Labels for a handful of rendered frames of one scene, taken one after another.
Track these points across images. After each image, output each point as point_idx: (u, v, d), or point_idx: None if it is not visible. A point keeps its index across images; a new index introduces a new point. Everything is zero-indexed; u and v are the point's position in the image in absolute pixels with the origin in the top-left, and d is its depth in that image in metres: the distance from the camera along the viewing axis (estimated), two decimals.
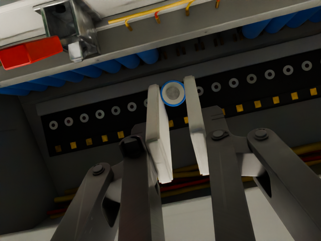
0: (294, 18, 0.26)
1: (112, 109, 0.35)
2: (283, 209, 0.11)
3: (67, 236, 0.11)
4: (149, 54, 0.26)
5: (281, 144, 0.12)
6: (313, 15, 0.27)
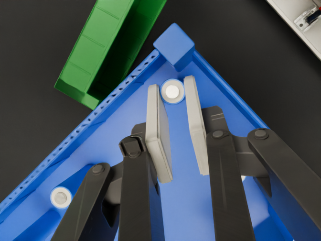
0: None
1: None
2: (283, 209, 0.11)
3: (67, 236, 0.11)
4: None
5: (281, 144, 0.12)
6: None
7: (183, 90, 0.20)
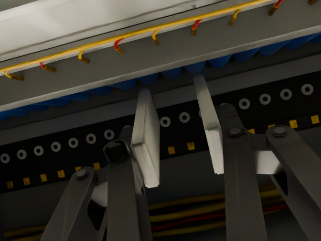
0: (238, 53, 0.22)
1: (52, 145, 0.32)
2: (298, 208, 0.11)
3: None
4: (69, 96, 0.22)
5: (300, 142, 0.12)
6: (261, 49, 0.23)
7: None
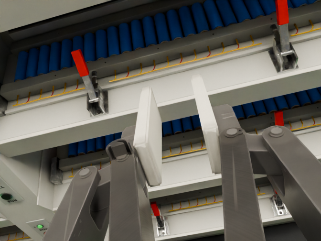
0: (153, 26, 0.46)
1: None
2: (295, 208, 0.11)
3: (56, 240, 0.11)
4: (239, 8, 0.43)
5: (296, 143, 0.12)
6: (140, 25, 0.47)
7: None
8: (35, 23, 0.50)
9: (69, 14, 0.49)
